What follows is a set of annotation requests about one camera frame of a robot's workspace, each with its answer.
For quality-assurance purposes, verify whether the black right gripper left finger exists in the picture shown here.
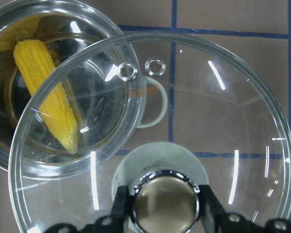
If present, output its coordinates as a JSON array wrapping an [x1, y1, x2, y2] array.
[[46, 185, 129, 233]]

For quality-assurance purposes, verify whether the pale green cooking pot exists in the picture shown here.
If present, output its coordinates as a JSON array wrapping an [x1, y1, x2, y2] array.
[[0, 0, 168, 180]]

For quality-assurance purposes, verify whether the glass pot lid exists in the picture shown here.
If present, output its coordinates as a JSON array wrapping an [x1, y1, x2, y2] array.
[[9, 32, 291, 233]]

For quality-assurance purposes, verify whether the yellow corn cob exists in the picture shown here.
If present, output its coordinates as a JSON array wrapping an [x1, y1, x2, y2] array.
[[13, 39, 78, 154]]

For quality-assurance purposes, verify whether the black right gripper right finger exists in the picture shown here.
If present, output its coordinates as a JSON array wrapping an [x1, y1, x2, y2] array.
[[198, 184, 291, 233]]

